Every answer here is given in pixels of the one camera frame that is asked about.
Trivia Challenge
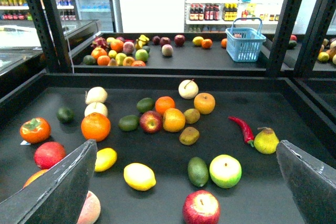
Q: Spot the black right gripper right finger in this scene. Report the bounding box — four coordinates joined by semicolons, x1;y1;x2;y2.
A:
276;140;335;223

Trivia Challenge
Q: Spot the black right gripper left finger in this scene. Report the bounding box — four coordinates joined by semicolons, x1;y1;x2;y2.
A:
1;140;97;223

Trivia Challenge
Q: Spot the yellow lemon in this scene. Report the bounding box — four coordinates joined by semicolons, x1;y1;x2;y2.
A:
94;147;118;172
123;163;156;191

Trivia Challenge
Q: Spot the black fruit tray shelf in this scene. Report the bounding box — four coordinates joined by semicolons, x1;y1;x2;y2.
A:
1;74;335;223

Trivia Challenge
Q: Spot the back fruit tray shelf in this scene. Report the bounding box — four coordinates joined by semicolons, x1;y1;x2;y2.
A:
73;32;335;78

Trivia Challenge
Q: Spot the orange fruit at left edge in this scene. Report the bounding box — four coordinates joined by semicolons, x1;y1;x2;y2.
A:
23;169;48;188

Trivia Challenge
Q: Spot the pale peach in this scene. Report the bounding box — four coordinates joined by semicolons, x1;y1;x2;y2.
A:
77;191;101;224

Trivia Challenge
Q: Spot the red pomegranate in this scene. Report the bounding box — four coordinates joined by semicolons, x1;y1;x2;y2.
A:
34;142;66;169

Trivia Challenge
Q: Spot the yellow pear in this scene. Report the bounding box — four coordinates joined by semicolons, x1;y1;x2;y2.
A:
254;127;279;155

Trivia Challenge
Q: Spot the orange persimmon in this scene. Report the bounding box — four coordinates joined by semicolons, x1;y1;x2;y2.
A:
19;117;51;144

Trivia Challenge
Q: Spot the large orange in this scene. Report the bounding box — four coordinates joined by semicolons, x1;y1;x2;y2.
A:
81;112;111;142

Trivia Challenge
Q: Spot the red chili pepper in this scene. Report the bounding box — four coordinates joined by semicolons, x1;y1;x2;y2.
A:
228;116;255;148

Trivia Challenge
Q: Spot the dark green lime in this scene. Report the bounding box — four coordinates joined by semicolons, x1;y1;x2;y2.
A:
57;107;74;124

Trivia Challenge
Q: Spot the green apple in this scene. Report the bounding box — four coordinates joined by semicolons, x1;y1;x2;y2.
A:
209;154;242;189

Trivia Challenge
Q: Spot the white pear lower left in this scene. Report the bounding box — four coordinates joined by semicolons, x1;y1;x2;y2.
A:
84;102;108;117

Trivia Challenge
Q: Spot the green avocado middle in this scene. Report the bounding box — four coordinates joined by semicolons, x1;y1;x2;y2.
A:
118;115;139;132

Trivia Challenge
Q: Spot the green avocado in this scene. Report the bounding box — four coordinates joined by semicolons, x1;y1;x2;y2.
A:
118;115;139;132
136;97;155;113
187;157;209;187

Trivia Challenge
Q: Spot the white pear upper left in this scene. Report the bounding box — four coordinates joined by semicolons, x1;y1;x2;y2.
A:
85;87;108;104

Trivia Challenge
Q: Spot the red apple front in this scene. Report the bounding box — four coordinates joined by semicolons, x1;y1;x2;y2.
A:
182;190;221;224

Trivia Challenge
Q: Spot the green avocado near front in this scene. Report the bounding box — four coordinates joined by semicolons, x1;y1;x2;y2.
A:
187;157;209;187

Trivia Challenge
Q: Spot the red yellow apple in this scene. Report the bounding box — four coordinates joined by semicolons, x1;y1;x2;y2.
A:
139;111;163;134

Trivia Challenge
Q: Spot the green avocado upper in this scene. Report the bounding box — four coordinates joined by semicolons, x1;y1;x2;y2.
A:
136;97;155;113

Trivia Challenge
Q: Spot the kiwi lower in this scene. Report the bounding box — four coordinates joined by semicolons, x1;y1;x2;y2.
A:
179;126;200;146

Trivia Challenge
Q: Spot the kiwi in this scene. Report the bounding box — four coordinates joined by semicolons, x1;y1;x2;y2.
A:
179;126;200;146
183;108;201;124

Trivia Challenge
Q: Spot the golden apple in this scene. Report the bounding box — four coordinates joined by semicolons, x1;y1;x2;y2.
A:
194;93;216;115

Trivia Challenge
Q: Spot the orange yellow mango fruit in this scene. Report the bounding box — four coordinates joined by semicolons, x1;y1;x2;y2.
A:
163;108;186;133

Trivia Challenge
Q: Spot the small mandarin orange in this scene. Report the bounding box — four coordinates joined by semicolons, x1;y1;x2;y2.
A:
155;96;175;115

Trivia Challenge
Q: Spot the kiwi upper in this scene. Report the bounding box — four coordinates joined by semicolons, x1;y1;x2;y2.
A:
183;108;201;124

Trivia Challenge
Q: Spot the pile of fruits back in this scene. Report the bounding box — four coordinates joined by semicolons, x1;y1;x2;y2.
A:
82;35;150;67

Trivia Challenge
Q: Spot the small blue basket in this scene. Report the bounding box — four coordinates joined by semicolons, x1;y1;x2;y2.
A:
226;17;266;62

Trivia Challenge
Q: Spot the white pear with stem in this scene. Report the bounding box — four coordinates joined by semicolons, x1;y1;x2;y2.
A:
178;79;199;100

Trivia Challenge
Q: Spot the black shelf post right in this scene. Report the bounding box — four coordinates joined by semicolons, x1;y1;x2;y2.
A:
266;0;335;77

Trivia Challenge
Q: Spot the black shelf post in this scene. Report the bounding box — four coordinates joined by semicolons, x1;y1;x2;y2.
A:
266;0;335;77
27;0;71;73

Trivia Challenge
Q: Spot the black shelf post left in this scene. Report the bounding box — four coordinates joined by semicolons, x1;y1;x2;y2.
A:
27;0;71;73

